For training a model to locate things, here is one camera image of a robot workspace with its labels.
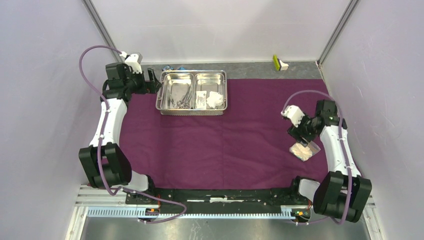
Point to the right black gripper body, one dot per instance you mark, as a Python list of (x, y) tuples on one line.
[(305, 128)]

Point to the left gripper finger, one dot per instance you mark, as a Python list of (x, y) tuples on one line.
[(153, 80), (153, 87)]

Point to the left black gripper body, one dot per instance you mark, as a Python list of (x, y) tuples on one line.
[(139, 86)]

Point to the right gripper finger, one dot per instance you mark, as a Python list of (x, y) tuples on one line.
[(307, 140), (295, 135)]

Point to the beige gauze roll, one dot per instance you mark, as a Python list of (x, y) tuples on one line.
[(304, 153)]

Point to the metal instrument tray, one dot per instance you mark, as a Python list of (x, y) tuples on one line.
[(198, 80)]

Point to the purple cloth wrap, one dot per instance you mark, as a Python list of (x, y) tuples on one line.
[(245, 148)]

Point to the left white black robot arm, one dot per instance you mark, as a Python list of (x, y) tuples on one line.
[(104, 163)]

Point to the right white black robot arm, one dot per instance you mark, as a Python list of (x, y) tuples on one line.
[(343, 193)]

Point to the steel surgical scissors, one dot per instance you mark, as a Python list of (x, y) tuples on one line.
[(185, 102)]

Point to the steel forceps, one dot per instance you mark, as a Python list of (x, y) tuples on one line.
[(170, 99)]

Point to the white sterile packet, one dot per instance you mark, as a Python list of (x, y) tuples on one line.
[(200, 100)]

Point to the white crumpled gauze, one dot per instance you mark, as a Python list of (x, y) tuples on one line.
[(214, 100)]

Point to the yellow green white object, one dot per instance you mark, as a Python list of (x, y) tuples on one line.
[(279, 64)]

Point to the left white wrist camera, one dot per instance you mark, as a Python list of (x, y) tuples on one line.
[(133, 60)]

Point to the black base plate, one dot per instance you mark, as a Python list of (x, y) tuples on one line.
[(220, 201)]

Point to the aluminium frame rail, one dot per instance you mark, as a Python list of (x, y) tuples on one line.
[(99, 215)]

